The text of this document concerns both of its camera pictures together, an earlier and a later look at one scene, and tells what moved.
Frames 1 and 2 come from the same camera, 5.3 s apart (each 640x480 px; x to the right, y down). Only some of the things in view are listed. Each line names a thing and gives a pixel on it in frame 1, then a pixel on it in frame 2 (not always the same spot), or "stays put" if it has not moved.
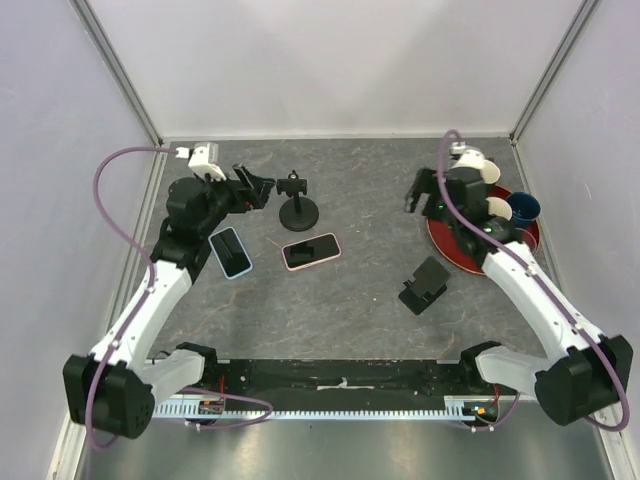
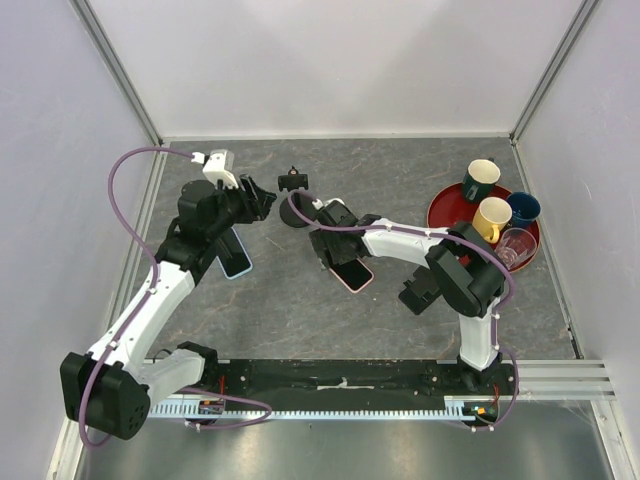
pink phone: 311,252 → 353,274
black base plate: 346,379 stays put
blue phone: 230,253 stays put
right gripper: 425,181 → 321,240
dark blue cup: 525,208 stays put
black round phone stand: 297,213 stays put
